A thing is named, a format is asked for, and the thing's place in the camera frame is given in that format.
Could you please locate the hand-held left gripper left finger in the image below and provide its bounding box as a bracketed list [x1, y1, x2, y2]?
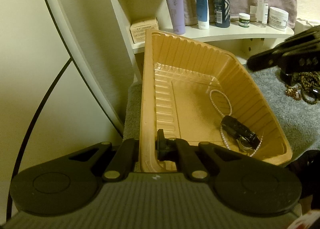
[67, 138, 139, 182]

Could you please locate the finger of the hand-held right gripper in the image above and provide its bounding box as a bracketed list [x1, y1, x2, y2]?
[275, 26, 320, 48]
[246, 44, 320, 84]

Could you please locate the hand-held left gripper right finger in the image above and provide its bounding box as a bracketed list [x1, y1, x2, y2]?
[156, 129, 242, 180]

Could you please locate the long brown bead necklace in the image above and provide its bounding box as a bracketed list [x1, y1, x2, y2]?
[285, 71, 320, 105]

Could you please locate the orange plastic tray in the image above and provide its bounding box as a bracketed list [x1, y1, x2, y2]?
[138, 29, 293, 173]

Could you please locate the white box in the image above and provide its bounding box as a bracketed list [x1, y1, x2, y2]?
[296, 18, 320, 30]

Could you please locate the white cream jar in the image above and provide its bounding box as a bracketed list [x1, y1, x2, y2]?
[267, 7, 289, 31]

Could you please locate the small green jar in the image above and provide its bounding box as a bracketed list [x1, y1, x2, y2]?
[238, 13, 250, 28]

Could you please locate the white wooden shelf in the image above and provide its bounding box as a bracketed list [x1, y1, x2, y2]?
[101, 0, 295, 84]

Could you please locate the clear spray bottle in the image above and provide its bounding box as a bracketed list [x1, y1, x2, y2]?
[256, 0, 268, 28]

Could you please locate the white pearl strand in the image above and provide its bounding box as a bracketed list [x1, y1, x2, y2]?
[209, 89, 263, 157]

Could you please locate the black wristwatch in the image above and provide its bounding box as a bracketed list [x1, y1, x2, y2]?
[221, 116, 262, 150]

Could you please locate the blue and white tube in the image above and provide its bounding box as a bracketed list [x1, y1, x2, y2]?
[194, 0, 210, 30]

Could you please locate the purple tube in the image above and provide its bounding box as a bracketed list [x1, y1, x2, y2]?
[163, 0, 186, 34]

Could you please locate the white round panel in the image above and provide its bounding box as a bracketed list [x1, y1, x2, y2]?
[35, 0, 125, 142]

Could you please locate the beige carton box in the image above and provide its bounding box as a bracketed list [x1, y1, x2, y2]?
[130, 17, 159, 43]

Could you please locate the dark cloth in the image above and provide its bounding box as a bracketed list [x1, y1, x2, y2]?
[287, 150, 320, 217]

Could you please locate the white and red object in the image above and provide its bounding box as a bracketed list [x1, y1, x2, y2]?
[287, 210, 320, 229]

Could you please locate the black curved wire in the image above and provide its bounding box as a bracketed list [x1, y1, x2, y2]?
[6, 59, 73, 219]

